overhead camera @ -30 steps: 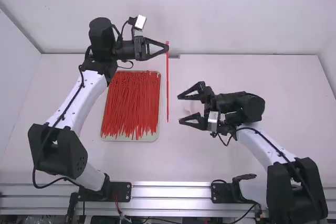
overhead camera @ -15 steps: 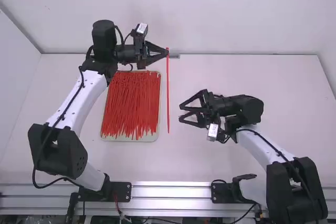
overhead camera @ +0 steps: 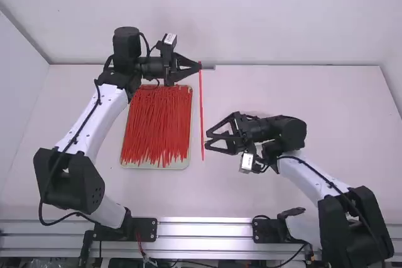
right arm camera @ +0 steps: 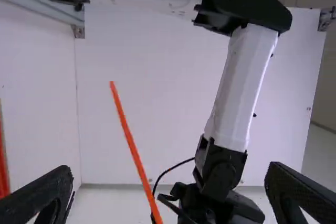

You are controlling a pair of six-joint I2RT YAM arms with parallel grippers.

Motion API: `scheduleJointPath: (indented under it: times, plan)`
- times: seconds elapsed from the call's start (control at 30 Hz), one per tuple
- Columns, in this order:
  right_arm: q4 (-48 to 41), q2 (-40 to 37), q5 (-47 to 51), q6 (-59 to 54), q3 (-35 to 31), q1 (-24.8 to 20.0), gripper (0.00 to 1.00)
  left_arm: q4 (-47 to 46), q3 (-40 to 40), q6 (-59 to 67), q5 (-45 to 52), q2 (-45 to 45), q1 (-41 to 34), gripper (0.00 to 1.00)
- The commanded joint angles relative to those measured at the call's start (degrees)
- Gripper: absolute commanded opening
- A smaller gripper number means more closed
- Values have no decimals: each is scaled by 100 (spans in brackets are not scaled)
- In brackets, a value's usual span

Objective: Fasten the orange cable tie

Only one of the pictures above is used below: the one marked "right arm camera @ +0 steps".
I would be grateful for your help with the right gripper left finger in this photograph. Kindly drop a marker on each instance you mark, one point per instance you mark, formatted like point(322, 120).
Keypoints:
point(34, 197)

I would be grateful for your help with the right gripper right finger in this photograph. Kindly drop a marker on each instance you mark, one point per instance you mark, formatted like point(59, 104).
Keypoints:
point(302, 195)

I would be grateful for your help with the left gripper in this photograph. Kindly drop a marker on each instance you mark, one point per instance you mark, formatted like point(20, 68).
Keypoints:
point(210, 211)

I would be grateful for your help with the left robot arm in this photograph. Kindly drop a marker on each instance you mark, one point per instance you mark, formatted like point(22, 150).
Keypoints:
point(241, 90)

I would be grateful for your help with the silver rails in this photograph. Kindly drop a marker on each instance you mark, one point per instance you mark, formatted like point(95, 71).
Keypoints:
point(52, 11)

